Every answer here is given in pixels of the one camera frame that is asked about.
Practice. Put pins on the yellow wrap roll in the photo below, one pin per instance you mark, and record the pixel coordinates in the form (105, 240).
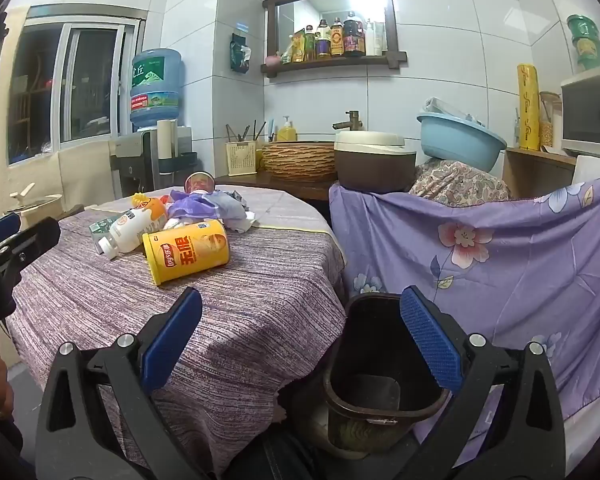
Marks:
(528, 105)

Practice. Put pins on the beige chopstick holder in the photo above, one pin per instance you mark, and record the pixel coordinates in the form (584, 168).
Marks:
(241, 159)

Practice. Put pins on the green wall packet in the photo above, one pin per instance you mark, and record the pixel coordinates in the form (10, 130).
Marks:
(239, 52)

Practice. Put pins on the wooden cabinet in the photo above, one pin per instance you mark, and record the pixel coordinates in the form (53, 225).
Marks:
(530, 175)

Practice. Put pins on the woven basin sink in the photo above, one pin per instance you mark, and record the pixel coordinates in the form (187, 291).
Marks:
(297, 162)

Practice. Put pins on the clear plastic bag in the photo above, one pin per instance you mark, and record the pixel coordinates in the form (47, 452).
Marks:
(445, 107)

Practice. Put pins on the glass jar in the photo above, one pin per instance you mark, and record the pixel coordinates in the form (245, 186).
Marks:
(549, 125)

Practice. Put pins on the purple striped tablecloth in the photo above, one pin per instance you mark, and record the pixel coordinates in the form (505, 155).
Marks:
(240, 320)

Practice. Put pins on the paisley cloth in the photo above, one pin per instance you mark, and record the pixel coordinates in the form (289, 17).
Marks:
(455, 185)

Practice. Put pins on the cream pot with lid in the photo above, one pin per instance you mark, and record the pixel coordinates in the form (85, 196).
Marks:
(35, 210)

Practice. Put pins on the bundle of chopsticks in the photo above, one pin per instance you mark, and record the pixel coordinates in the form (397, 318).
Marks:
(245, 132)

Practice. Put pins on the dark brown waste bin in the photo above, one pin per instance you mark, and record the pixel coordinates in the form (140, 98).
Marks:
(370, 350)

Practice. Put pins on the yellow chips can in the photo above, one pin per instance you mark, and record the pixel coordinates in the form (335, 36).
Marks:
(190, 252)

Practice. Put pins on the white microwave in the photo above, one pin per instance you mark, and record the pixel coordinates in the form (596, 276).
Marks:
(587, 115)

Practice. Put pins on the blue plastic basin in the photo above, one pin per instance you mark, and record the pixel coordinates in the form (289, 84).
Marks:
(455, 142)

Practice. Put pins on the blue water jug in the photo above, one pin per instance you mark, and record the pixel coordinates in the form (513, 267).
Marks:
(155, 85)

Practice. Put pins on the purple plastic bag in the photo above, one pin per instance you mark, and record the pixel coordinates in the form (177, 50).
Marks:
(200, 207)

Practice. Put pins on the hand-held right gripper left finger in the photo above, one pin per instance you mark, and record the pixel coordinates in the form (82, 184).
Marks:
(172, 340)

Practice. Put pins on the brown cream rice cooker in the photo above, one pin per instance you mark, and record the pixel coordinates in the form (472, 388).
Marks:
(372, 167)

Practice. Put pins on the small pink pot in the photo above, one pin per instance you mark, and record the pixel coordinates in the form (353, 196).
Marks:
(272, 60)

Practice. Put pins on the white plastic bottle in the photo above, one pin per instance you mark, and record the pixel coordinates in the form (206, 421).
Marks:
(369, 40)

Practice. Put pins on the amber sauce bottle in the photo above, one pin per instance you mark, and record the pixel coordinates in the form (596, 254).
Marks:
(336, 40)

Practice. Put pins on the brass faucet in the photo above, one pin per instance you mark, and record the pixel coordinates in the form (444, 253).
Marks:
(352, 121)

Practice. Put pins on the yellow seasoning packet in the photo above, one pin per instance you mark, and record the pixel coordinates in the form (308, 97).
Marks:
(296, 47)

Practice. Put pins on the purple floral sheet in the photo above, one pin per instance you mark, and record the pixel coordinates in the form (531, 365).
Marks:
(480, 285)

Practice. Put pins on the yellow soap bottle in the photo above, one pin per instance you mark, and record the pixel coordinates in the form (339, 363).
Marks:
(286, 131)

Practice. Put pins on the white paper roll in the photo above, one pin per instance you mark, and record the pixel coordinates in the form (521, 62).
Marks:
(167, 137)

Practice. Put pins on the green drink carton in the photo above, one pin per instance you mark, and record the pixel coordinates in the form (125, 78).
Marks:
(100, 227)

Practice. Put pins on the red tin can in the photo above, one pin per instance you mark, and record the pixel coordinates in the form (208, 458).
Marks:
(200, 182)

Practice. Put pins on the white orange drink bottle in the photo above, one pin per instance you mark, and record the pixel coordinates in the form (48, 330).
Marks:
(135, 227)

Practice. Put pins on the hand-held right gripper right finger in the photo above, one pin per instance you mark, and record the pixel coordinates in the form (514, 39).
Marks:
(430, 340)

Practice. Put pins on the sliding window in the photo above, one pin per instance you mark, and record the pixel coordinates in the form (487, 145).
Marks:
(40, 85)

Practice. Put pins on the wooden framed mirror shelf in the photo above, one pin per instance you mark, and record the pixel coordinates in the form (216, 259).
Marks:
(330, 10)

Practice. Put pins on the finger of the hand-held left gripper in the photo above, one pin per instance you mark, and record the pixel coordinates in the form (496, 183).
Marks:
(0, 232)
(32, 242)

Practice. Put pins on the purple label bottle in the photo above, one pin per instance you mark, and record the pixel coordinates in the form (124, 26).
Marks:
(323, 42)

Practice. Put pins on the teal holder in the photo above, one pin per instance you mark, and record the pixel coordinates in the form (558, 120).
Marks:
(182, 162)

